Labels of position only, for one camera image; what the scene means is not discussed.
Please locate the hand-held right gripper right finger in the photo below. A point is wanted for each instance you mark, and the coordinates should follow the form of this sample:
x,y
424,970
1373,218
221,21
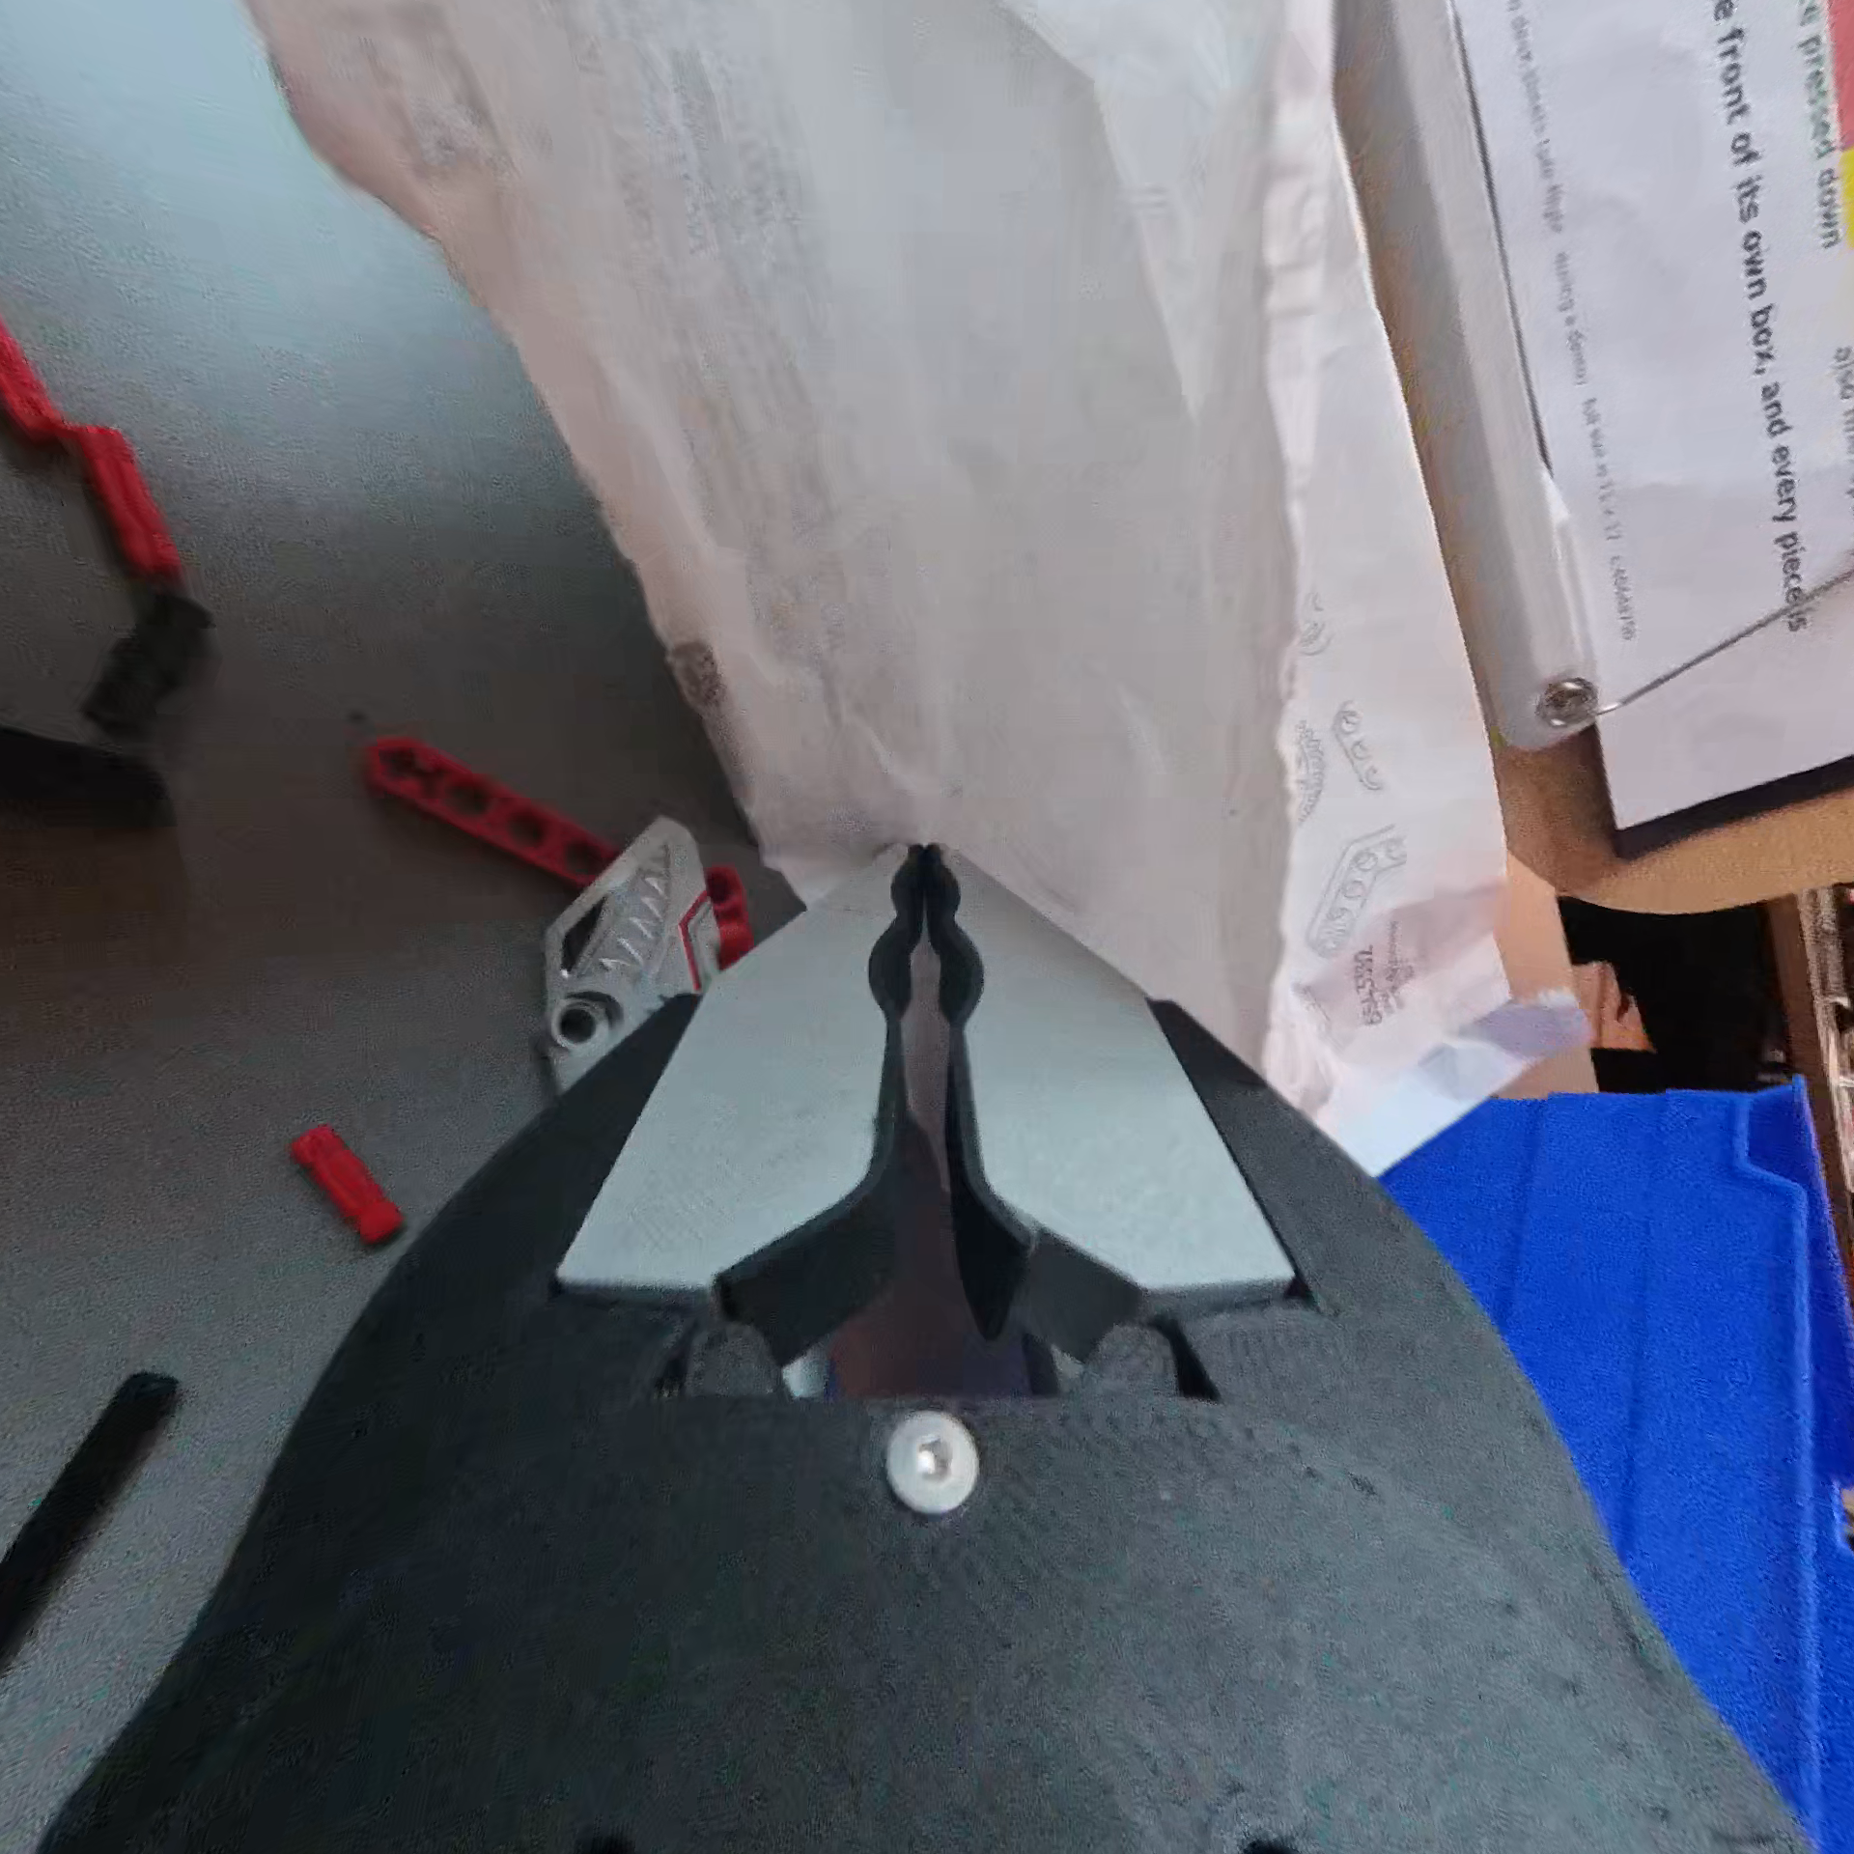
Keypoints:
x,y
1114,1146

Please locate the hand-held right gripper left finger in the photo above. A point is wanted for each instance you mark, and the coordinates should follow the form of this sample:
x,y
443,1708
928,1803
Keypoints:
x,y
739,1146

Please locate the red lego L-beam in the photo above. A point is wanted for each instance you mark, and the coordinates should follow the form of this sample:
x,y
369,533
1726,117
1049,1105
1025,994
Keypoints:
x,y
728,911

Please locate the red lego beam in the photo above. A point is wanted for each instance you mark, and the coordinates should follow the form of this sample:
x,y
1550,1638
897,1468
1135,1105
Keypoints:
x,y
477,806
123,494

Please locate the blue plastic bin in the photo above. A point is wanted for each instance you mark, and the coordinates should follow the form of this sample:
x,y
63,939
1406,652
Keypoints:
x,y
1667,1376

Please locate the printed paper bag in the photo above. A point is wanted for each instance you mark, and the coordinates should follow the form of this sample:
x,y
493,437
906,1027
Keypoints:
x,y
940,437

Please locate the red lego pin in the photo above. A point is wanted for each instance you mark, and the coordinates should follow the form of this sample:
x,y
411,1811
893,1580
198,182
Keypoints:
x,y
349,1186

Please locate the long black lego axle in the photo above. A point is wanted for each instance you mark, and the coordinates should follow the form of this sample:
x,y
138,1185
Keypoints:
x,y
81,1494

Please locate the black lego beam blue pins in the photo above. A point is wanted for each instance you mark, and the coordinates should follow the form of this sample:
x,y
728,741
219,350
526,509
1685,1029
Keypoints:
x,y
75,776

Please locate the black lego pin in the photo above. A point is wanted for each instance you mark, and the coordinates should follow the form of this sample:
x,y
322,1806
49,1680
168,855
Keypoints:
x,y
147,659

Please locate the instruction sheet on stand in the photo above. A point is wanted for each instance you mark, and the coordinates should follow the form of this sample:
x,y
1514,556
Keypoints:
x,y
1667,867

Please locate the clear clip bar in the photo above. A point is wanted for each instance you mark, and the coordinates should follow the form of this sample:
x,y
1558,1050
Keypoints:
x,y
1450,363

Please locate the printed instruction sheet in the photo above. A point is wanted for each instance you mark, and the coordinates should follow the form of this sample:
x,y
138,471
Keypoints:
x,y
1667,292

